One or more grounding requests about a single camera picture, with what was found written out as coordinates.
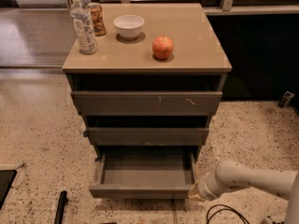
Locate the black mat corner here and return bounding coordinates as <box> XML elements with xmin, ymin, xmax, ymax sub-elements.
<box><xmin>0</xmin><ymin>170</ymin><xmax>17</xmax><ymax>209</ymax></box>

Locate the red apple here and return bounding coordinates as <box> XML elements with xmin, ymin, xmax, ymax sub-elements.
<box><xmin>152</xmin><ymin>35</ymin><xmax>174</xmax><ymax>60</ymax></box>

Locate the black bar on floor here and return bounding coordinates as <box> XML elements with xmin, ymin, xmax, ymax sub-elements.
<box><xmin>54</xmin><ymin>190</ymin><xmax>67</xmax><ymax>224</ymax></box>

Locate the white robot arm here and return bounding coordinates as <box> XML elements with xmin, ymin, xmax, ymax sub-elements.
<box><xmin>188</xmin><ymin>161</ymin><xmax>299</xmax><ymax>224</ymax></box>

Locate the patterned drink can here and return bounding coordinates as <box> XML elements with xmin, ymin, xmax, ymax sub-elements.
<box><xmin>88</xmin><ymin>3</ymin><xmax>107</xmax><ymax>36</ymax></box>

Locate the black cable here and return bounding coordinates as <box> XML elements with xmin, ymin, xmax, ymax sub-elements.
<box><xmin>206</xmin><ymin>203</ymin><xmax>250</xmax><ymax>224</ymax></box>

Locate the grey drawer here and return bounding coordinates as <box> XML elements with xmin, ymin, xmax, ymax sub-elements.
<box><xmin>90</xmin><ymin>146</ymin><xmax>196</xmax><ymax>199</ymax></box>
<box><xmin>86</xmin><ymin>127</ymin><xmax>209</xmax><ymax>146</ymax></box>
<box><xmin>71</xmin><ymin>91</ymin><xmax>222</xmax><ymax>116</ymax></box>

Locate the grey bottom drawer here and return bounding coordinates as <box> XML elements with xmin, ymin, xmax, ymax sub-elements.
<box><xmin>90</xmin><ymin>146</ymin><xmax>196</xmax><ymax>199</ymax></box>

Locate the grey drawer cabinet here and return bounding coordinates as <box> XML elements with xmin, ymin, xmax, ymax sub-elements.
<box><xmin>63</xmin><ymin>4</ymin><xmax>232</xmax><ymax>155</ymax></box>

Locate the small black floor device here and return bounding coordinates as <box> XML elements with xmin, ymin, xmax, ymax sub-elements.
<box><xmin>278</xmin><ymin>91</ymin><xmax>294</xmax><ymax>108</ymax></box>

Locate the white ceramic bowl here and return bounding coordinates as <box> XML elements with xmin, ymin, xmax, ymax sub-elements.
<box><xmin>113</xmin><ymin>15</ymin><xmax>145</xmax><ymax>40</ymax></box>

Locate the clear plastic water bottle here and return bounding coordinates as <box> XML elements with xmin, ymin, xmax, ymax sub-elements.
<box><xmin>70</xmin><ymin>0</ymin><xmax>98</xmax><ymax>55</ymax></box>

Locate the grey power strip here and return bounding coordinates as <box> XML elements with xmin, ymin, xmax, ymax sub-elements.
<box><xmin>263</xmin><ymin>216</ymin><xmax>285</xmax><ymax>224</ymax></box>

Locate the grey top drawer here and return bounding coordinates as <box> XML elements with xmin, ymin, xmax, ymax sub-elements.
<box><xmin>71</xmin><ymin>91</ymin><xmax>222</xmax><ymax>116</ymax></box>

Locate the grey middle drawer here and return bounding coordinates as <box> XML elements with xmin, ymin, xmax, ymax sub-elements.
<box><xmin>86</xmin><ymin>127</ymin><xmax>209</xmax><ymax>146</ymax></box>

